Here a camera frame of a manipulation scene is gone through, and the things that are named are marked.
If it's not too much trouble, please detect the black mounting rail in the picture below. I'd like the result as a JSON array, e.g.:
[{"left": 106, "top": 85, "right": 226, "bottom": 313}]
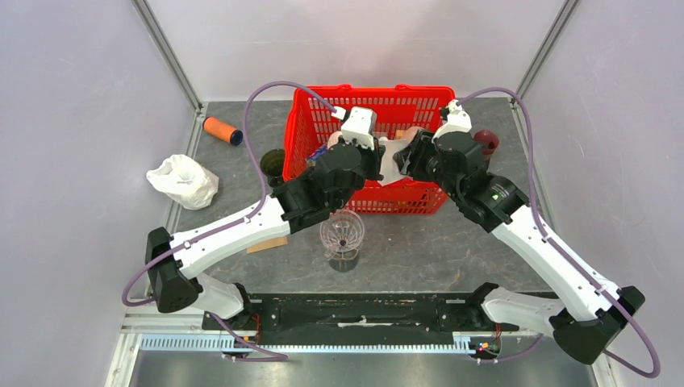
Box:
[{"left": 225, "top": 293, "right": 518, "bottom": 346}]

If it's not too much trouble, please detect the red plastic shopping basket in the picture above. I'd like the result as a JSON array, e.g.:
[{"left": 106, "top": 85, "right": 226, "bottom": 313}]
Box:
[{"left": 283, "top": 85, "right": 455, "bottom": 215}]

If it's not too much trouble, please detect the dark green glass dripper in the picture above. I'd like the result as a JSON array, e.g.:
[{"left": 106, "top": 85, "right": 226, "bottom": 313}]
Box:
[{"left": 260, "top": 149, "right": 286, "bottom": 188}]

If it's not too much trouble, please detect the brown paper coffee filter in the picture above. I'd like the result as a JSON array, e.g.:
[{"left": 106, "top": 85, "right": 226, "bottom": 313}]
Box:
[{"left": 246, "top": 237, "right": 288, "bottom": 254}]

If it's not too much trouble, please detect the clear glass dripper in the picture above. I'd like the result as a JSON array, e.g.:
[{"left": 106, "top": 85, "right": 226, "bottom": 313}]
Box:
[{"left": 319, "top": 209, "right": 365, "bottom": 260}]

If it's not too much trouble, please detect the white plastic bag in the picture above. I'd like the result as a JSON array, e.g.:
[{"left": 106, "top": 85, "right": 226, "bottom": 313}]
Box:
[{"left": 146, "top": 154, "right": 219, "bottom": 210}]

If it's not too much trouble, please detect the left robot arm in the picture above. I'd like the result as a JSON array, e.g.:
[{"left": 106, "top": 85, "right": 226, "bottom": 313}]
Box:
[{"left": 146, "top": 106, "right": 384, "bottom": 330}]

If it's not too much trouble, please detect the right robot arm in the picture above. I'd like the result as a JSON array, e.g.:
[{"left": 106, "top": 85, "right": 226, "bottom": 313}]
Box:
[{"left": 390, "top": 101, "right": 645, "bottom": 364}]

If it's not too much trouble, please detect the purple cable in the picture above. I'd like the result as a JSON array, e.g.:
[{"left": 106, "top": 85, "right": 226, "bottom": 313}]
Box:
[
  {"left": 121, "top": 80, "right": 343, "bottom": 308},
  {"left": 457, "top": 86, "right": 662, "bottom": 381}
]

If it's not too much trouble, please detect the orange cylinder with blue cap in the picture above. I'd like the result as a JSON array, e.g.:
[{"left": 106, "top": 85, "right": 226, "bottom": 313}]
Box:
[{"left": 202, "top": 116, "right": 244, "bottom": 146}]

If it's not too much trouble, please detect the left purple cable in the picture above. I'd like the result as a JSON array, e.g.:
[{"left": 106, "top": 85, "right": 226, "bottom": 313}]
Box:
[{"left": 121, "top": 80, "right": 343, "bottom": 308}]

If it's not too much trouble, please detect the white cable duct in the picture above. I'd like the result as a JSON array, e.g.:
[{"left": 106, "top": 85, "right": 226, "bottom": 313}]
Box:
[{"left": 139, "top": 334, "right": 476, "bottom": 356}]

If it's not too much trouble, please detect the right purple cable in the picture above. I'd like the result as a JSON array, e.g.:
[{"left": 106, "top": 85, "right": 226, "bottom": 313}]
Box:
[{"left": 457, "top": 86, "right": 662, "bottom": 381}]

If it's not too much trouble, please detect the white paper coffee filter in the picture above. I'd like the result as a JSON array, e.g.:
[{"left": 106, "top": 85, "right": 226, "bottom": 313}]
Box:
[{"left": 378, "top": 126, "right": 423, "bottom": 186}]

